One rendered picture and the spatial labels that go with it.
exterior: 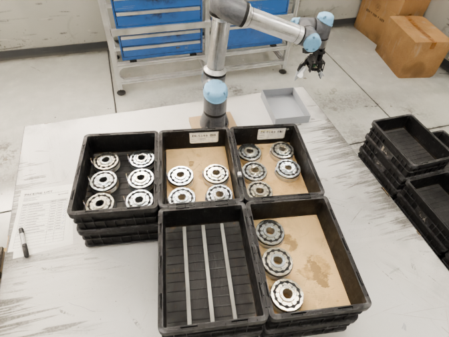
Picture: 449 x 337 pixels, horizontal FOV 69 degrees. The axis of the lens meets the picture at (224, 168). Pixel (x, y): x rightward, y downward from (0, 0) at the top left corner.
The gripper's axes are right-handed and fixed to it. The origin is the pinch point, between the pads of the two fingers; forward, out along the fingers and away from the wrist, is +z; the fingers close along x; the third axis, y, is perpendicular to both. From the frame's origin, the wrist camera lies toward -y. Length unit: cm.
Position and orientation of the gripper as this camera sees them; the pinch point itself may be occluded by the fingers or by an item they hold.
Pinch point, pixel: (307, 79)
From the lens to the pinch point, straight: 188.5
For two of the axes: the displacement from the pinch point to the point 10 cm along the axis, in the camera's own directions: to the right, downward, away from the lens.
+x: 9.8, -1.2, 1.7
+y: 2.0, 7.3, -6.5
